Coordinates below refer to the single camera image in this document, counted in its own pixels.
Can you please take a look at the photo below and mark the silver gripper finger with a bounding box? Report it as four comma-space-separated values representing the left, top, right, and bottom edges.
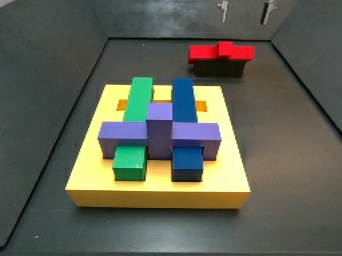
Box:
261, 0, 278, 25
218, 0, 229, 23

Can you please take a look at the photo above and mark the red E-shaped block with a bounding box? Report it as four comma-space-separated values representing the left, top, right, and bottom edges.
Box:
189, 41, 254, 64

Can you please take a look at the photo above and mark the yellow square base board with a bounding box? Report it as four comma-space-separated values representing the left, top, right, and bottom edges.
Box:
66, 85, 250, 209

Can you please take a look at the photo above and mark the purple cross-shaped block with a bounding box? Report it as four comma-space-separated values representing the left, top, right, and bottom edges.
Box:
98, 103, 222, 161

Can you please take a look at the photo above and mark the blue long block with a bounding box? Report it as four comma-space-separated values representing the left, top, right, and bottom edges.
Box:
171, 78, 203, 182

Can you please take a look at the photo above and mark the green long block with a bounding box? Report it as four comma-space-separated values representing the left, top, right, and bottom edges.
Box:
113, 77, 154, 181

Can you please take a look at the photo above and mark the black angled bracket stand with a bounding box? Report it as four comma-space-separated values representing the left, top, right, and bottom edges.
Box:
194, 60, 246, 78

